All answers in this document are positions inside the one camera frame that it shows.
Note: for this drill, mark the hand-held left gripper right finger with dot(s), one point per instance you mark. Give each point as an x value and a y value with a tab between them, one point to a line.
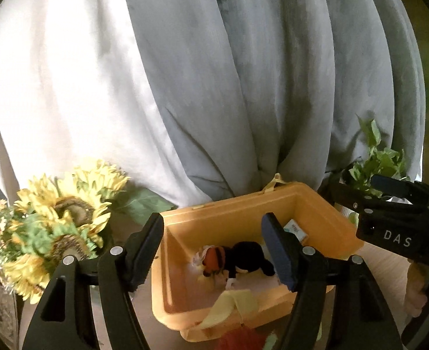
280	253

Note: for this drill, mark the black and orange bee plush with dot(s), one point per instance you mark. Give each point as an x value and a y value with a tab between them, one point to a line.
247	255

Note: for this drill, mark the sunflower bouquet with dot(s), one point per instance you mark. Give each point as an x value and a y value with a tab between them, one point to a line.
68	207

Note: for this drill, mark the blue tissue packet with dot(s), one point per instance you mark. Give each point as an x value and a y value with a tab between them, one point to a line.
296	230

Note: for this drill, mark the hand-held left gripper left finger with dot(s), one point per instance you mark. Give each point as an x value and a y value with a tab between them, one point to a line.
149	242

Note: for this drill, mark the red and green plush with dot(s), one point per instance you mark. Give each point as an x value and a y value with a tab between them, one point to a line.
240	341

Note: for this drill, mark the orange plastic crate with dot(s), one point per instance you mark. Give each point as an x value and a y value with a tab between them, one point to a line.
236	218

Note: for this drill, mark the yellow ribbon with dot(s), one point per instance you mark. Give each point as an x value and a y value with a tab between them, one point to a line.
275	182

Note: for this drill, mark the grey curtain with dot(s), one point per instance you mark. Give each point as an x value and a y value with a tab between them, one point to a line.
272	80

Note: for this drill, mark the white plant pot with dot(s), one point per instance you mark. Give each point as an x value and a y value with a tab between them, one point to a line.
348	213

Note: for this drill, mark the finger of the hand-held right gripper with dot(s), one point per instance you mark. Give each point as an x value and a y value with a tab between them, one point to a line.
393	187
347	198

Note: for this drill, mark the white curtain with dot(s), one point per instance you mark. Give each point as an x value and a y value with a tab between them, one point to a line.
65	80

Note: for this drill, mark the yellow banana toy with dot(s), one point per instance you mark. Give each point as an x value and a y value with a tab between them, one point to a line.
231	306

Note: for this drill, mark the person's right hand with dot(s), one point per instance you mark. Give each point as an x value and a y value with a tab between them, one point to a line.
418	291

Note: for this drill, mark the green potted plant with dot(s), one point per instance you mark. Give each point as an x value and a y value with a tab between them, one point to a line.
378	160

